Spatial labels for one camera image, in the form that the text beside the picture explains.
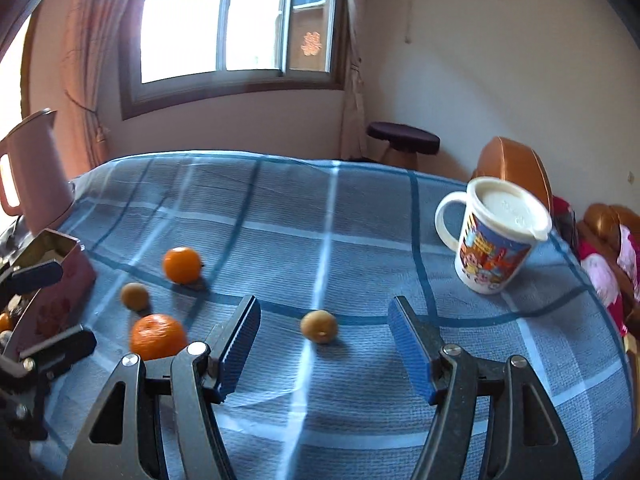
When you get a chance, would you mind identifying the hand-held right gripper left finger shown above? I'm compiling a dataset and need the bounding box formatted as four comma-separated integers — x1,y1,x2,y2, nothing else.
62,295,262,480

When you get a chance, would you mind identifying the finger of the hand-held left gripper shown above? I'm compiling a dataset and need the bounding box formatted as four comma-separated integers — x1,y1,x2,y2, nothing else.
0,324,98,396
0,260,65,301

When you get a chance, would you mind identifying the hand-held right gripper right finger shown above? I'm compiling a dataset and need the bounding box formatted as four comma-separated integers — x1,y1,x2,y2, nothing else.
387,296,583,480

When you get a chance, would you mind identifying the rectangular metal tin box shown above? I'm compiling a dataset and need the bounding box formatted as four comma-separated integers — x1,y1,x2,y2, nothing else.
0,228,97,361

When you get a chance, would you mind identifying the brown longan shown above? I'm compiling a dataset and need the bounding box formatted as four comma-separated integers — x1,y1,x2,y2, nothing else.
300,310,337,345
121,282,150,311

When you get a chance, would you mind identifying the small round orange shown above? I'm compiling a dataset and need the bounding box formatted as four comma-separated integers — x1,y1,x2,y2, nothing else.
130,313,188,361
163,246,203,285

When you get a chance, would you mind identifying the pink electric kettle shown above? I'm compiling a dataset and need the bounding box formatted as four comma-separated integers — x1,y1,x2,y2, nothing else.
0,108,76,236

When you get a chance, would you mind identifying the white cartoon print cup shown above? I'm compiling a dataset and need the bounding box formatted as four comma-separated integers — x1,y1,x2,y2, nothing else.
434,176,553,295

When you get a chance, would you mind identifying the blue plaid tablecloth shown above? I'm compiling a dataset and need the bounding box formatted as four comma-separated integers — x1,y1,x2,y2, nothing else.
0,150,636,480

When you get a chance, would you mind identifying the pink cloth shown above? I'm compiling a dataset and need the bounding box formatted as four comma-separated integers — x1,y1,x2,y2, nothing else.
552,197,640,336

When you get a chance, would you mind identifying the dark round stool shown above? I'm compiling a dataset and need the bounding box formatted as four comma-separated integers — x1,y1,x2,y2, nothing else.
367,121,441,170

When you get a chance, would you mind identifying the pink patterned curtain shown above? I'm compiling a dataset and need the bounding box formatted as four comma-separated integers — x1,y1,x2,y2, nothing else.
60,0,151,181

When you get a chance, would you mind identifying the beige tied curtain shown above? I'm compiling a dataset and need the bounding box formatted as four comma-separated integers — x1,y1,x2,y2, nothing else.
340,0,371,163

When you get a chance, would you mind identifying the sliding glass window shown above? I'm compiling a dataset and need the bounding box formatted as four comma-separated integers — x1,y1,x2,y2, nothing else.
117,0,348,121

